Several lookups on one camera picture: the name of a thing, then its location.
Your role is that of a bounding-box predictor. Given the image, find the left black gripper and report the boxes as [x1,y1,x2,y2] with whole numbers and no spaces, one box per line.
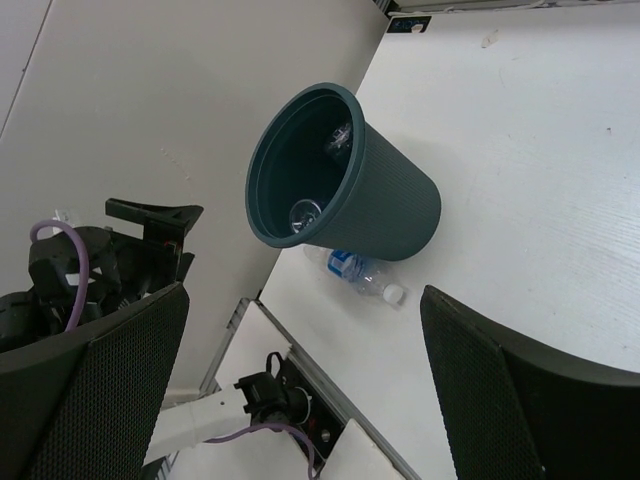
[28,198,204,320]

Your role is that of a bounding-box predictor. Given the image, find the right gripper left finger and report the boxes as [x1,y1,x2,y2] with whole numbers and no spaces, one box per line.
[1,283,189,479]

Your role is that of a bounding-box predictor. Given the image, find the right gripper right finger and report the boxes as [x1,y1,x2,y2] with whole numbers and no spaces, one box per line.
[420,286,639,479]

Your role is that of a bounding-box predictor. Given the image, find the clear bottle white cap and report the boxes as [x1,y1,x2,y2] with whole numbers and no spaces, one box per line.
[289,199,323,234]

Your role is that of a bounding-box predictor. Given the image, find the green plastic bottle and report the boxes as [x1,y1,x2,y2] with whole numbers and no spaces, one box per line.
[323,122,353,164]

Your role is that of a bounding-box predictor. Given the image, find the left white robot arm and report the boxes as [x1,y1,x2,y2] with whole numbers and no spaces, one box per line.
[1,199,307,479]

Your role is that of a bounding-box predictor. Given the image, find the dark green plastic bin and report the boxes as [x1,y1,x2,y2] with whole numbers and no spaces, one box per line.
[245,83,442,261]

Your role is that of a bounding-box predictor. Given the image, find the clear bottle blue label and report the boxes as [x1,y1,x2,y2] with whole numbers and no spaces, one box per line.
[303,245,406,307]

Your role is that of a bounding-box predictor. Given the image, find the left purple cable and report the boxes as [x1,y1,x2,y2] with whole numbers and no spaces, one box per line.
[30,219,91,334]

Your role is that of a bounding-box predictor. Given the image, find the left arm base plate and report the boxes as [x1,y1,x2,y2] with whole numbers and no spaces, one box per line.
[277,359,346,470]

